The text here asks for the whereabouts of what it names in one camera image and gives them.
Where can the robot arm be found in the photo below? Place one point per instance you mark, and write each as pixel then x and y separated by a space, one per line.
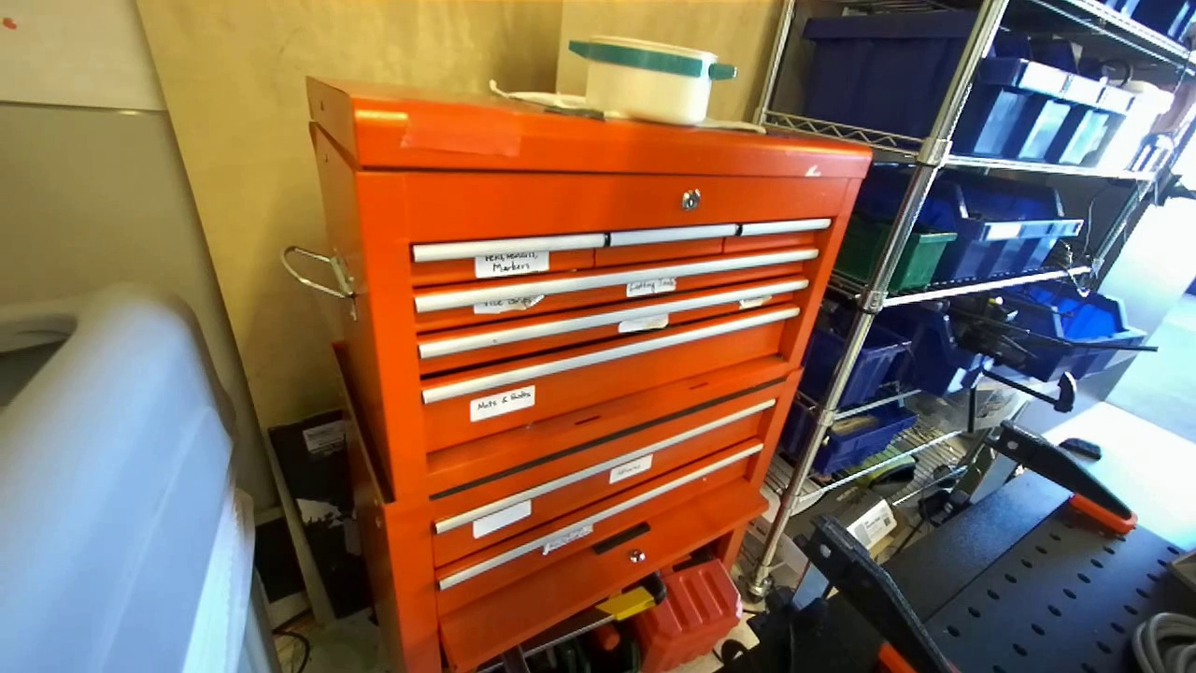
pixel 112 486

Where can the white pot with green rim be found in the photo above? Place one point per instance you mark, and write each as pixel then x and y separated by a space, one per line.
pixel 645 89

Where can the wide shallow orange drawer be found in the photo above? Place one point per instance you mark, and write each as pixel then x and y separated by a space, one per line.
pixel 561 332
pixel 579 294

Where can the wide deep orange drawer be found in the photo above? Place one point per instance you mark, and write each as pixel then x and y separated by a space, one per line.
pixel 607 383

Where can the orange tool chest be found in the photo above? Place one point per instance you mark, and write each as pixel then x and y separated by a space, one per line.
pixel 579 421

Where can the small orange drawer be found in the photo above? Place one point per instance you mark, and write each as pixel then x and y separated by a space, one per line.
pixel 654 252
pixel 766 242
pixel 448 271

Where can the wide orange cabinet drawer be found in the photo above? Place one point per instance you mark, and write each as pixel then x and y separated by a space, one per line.
pixel 598 491
pixel 523 584

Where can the orange bottom drawer with lock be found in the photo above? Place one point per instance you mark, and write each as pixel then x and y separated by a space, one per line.
pixel 579 594

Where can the yellow tool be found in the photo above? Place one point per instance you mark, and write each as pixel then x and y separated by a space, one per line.
pixel 626 603

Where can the blue plastic bin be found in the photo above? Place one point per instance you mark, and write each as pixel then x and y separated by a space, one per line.
pixel 855 435

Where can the red plastic case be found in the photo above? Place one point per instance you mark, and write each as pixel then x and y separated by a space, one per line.
pixel 691 612

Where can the green plastic bin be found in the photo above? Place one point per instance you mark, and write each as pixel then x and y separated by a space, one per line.
pixel 888 252

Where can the black flat board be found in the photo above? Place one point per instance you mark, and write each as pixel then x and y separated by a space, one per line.
pixel 322 505

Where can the white labelled box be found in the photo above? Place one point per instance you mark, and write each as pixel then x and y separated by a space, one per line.
pixel 874 523

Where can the black and orange clamp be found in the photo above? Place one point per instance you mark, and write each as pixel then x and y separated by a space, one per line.
pixel 869 589
pixel 1056 467

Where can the row of blue bins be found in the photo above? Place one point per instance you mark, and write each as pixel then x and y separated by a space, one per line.
pixel 990 234
pixel 1074 322
pixel 888 75

